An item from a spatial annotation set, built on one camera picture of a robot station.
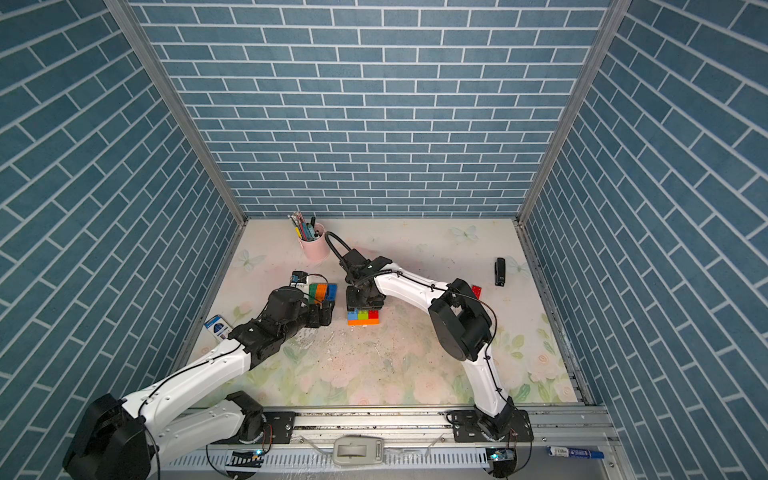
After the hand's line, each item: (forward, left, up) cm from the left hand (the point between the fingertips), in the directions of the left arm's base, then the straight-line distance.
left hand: (329, 303), depth 84 cm
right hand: (+2, -7, -7) cm, 10 cm away
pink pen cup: (+24, +8, -5) cm, 26 cm away
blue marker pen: (-34, -58, -9) cm, 68 cm away
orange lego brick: (+8, +5, -8) cm, 12 cm away
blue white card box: (-2, +35, -12) cm, 37 cm away
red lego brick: (+1, -12, -8) cm, 14 cm away
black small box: (+17, -55, -8) cm, 58 cm away
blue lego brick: (+9, +2, -9) cm, 13 cm away
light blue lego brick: (0, -6, -7) cm, 9 cm away
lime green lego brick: (0, -9, -7) cm, 12 cm away
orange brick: (0, -13, -10) cm, 16 cm away
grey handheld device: (-33, -10, -9) cm, 36 cm away
